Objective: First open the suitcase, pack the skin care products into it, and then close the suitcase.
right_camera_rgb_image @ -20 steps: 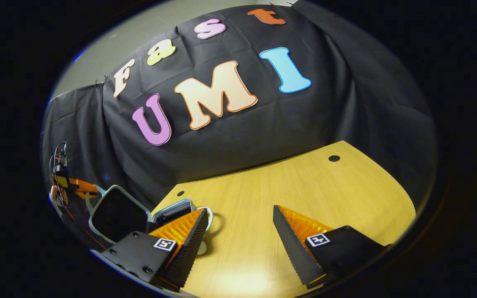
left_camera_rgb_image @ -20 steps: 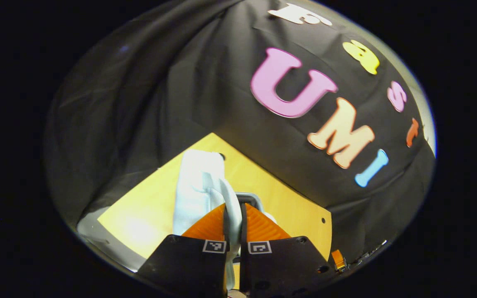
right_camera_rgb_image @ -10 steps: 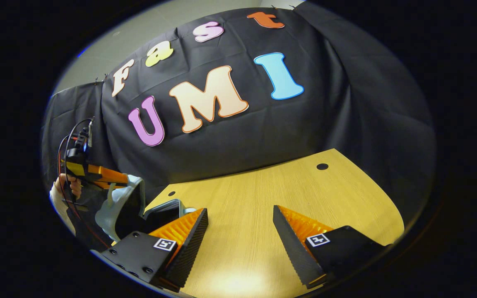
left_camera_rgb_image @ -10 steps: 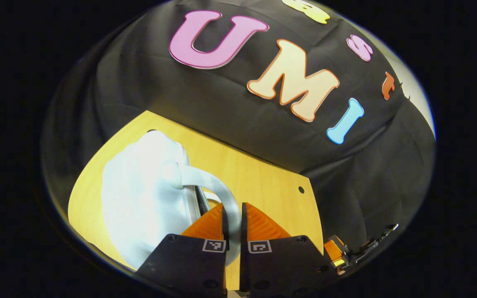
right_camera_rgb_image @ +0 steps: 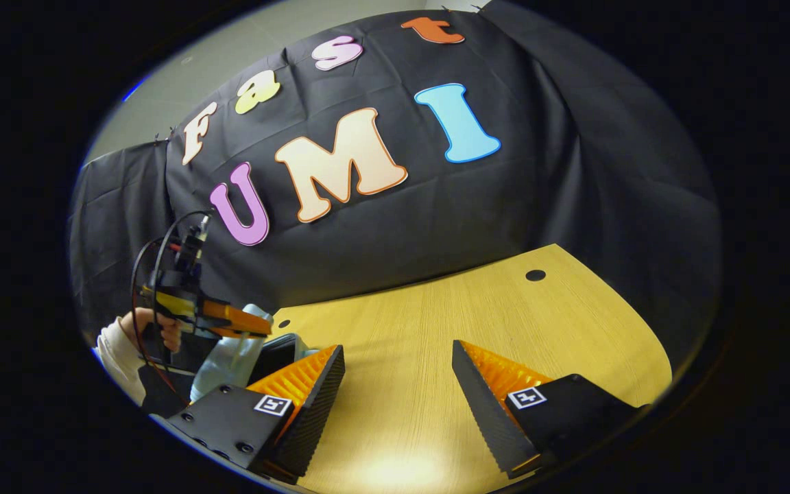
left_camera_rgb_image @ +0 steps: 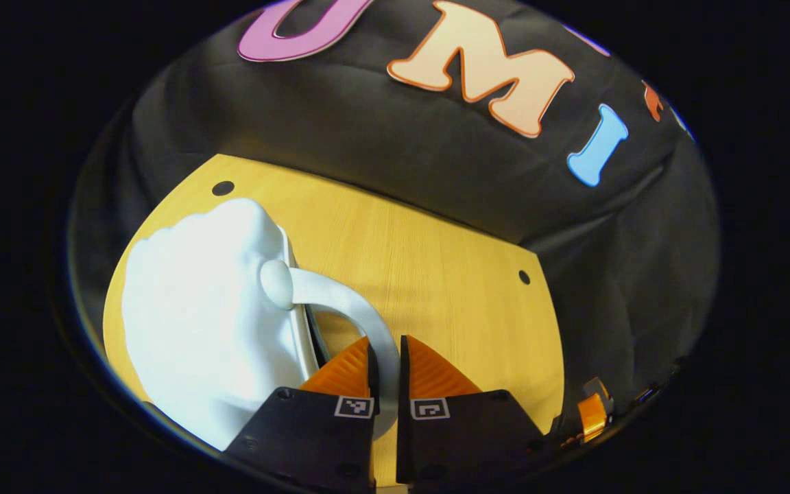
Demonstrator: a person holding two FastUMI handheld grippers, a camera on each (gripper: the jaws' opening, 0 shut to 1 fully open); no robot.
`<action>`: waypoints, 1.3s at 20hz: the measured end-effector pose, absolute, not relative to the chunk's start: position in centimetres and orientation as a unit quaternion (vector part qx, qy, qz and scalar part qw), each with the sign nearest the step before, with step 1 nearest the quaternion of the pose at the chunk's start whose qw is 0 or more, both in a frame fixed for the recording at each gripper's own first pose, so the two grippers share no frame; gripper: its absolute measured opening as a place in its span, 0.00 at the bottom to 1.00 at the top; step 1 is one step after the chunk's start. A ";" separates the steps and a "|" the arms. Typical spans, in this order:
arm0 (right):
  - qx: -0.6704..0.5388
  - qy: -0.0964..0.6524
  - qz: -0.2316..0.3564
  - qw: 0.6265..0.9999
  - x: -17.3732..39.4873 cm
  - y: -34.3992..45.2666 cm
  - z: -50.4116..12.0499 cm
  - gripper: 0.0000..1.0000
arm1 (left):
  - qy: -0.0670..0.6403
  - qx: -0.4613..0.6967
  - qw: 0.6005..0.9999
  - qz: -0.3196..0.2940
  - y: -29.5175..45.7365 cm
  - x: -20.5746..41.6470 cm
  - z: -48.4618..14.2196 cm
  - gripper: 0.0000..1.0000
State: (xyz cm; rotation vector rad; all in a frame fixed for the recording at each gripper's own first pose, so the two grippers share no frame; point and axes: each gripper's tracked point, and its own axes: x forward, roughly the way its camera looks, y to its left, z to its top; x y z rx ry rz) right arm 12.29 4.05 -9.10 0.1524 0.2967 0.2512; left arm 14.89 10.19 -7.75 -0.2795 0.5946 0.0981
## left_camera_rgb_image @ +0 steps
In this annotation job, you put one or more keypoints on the black backdrop cloth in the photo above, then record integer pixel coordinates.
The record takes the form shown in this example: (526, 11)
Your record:
(367, 137)

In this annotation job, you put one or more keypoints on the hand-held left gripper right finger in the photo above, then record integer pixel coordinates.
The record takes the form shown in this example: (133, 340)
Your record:
(404, 374)

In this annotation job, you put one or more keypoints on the white suitcase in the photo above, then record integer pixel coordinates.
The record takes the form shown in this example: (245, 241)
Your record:
(196, 309)

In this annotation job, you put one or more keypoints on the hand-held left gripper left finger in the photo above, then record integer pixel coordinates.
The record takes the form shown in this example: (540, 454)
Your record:
(372, 374)

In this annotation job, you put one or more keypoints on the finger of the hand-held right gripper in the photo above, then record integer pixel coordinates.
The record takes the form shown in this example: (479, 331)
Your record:
(592, 415)

